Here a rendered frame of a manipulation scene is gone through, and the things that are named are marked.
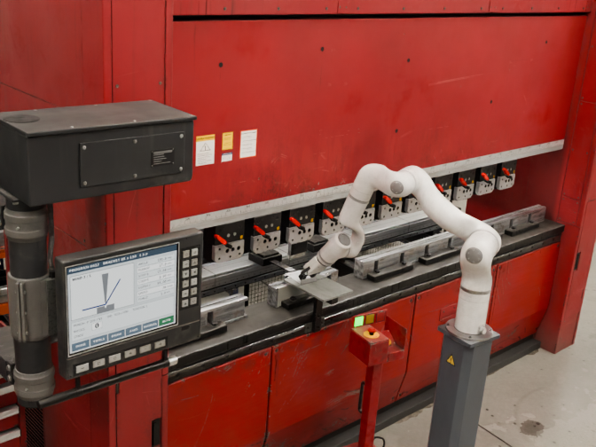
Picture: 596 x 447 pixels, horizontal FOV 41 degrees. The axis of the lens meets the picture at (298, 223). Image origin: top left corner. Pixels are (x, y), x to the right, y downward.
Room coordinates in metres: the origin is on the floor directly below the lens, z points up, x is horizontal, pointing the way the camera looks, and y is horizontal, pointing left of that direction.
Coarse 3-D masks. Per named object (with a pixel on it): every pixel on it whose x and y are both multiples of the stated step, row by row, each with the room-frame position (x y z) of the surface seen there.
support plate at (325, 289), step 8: (288, 280) 3.24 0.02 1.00; (320, 280) 3.27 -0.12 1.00; (328, 280) 3.27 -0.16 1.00; (304, 288) 3.17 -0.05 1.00; (312, 288) 3.17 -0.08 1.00; (320, 288) 3.18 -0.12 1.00; (328, 288) 3.19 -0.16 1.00; (336, 288) 3.19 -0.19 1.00; (344, 288) 3.20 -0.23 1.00; (320, 296) 3.10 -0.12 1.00; (328, 296) 3.10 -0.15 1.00; (336, 296) 3.12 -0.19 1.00
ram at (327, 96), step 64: (192, 64) 2.87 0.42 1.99; (256, 64) 3.07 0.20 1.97; (320, 64) 3.31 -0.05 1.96; (384, 64) 3.58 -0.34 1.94; (448, 64) 3.91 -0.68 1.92; (512, 64) 4.29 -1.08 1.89; (576, 64) 4.76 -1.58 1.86; (256, 128) 3.09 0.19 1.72; (320, 128) 3.33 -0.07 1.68; (384, 128) 3.62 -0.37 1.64; (448, 128) 3.95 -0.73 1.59; (512, 128) 4.36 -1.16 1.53; (192, 192) 2.88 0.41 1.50; (256, 192) 3.10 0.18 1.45
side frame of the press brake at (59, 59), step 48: (0, 0) 2.94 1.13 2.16; (48, 0) 2.65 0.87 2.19; (96, 0) 2.42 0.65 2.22; (144, 0) 2.49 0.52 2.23; (0, 48) 2.95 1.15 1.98; (48, 48) 2.66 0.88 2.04; (96, 48) 2.42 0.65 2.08; (144, 48) 2.49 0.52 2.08; (0, 96) 2.97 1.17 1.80; (48, 96) 2.67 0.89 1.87; (96, 96) 2.43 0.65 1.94; (144, 96) 2.49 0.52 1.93; (144, 192) 2.49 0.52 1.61; (48, 240) 2.71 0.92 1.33; (96, 240) 2.44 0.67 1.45; (144, 384) 2.49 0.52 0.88; (48, 432) 2.76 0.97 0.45; (96, 432) 2.46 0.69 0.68; (144, 432) 2.49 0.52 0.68
